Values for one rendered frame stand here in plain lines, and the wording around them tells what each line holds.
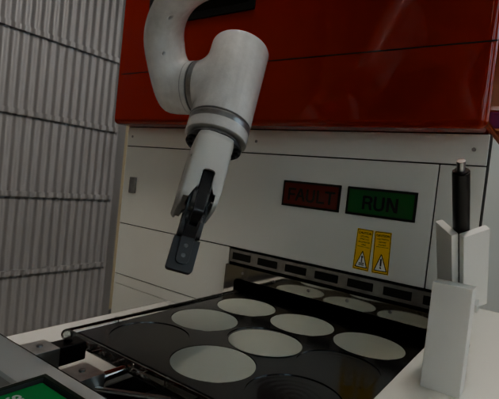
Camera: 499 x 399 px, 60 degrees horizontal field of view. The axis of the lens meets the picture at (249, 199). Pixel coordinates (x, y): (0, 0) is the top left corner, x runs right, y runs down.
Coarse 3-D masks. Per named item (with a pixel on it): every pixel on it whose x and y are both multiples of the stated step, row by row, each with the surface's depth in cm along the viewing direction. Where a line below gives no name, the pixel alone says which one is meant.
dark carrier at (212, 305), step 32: (128, 320) 61; (160, 320) 63; (256, 320) 67; (128, 352) 50; (160, 352) 51; (320, 352) 57; (416, 352) 60; (192, 384) 44; (224, 384) 45; (256, 384) 46; (288, 384) 47; (320, 384) 48; (352, 384) 48; (384, 384) 49
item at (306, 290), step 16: (240, 272) 87; (256, 272) 85; (224, 288) 89; (288, 288) 80; (304, 288) 78; (320, 288) 77; (336, 288) 76; (336, 304) 75; (352, 304) 73; (368, 304) 72; (384, 304) 70; (400, 304) 70; (400, 320) 68; (416, 320) 67
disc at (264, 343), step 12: (240, 336) 59; (252, 336) 60; (264, 336) 60; (276, 336) 61; (288, 336) 61; (240, 348) 55; (252, 348) 55; (264, 348) 56; (276, 348) 56; (288, 348) 57; (300, 348) 57
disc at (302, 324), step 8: (272, 320) 68; (280, 320) 69; (288, 320) 69; (296, 320) 70; (304, 320) 70; (312, 320) 70; (320, 320) 71; (280, 328) 65; (288, 328) 65; (296, 328) 66; (304, 328) 66; (312, 328) 66; (320, 328) 67; (328, 328) 67
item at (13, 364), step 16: (0, 336) 36; (0, 352) 33; (16, 352) 34; (0, 368) 31; (16, 368) 31; (32, 368) 31; (48, 368) 32; (0, 384) 30; (64, 384) 30; (80, 384) 30
